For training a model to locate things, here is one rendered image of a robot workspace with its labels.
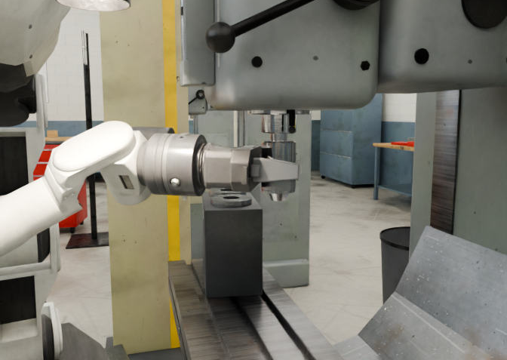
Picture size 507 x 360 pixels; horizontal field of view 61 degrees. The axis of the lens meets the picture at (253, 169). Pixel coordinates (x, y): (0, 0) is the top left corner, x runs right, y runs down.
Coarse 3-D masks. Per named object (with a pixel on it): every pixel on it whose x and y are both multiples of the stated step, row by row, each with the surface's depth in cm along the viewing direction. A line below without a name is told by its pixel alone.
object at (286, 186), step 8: (264, 152) 58; (272, 152) 57; (280, 152) 57; (288, 152) 57; (280, 160) 57; (288, 160) 57; (264, 184) 58; (272, 184) 58; (280, 184) 57; (288, 184) 58; (272, 192) 58; (280, 192) 57; (288, 192) 58
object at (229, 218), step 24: (216, 192) 100; (240, 192) 101; (216, 216) 88; (240, 216) 88; (216, 240) 88; (240, 240) 89; (216, 264) 89; (240, 264) 90; (216, 288) 90; (240, 288) 90
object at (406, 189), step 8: (48, 136) 843; (56, 136) 848; (376, 144) 658; (384, 144) 639; (392, 144) 633; (400, 144) 620; (408, 144) 597; (376, 152) 664; (376, 160) 665; (376, 168) 667; (376, 176) 669; (376, 184) 671; (392, 184) 679; (400, 184) 679; (408, 184) 679; (376, 192) 672; (400, 192) 613; (408, 192) 606
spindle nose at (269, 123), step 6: (264, 120) 57; (270, 120) 57; (276, 120) 56; (282, 120) 56; (288, 120) 57; (264, 126) 57; (270, 126) 57; (276, 126) 56; (282, 126) 56; (288, 126) 57; (264, 132) 58; (270, 132) 57; (276, 132) 57; (282, 132) 56; (288, 132) 57
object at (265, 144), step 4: (264, 140) 59; (268, 140) 59; (288, 140) 59; (292, 140) 59; (264, 144) 58; (268, 144) 57; (272, 144) 57; (276, 144) 57; (280, 144) 57; (284, 144) 57; (288, 144) 57; (292, 144) 57; (264, 148) 58; (268, 148) 57; (272, 148) 57; (276, 148) 57; (280, 148) 57; (284, 148) 57; (288, 148) 57; (292, 148) 57
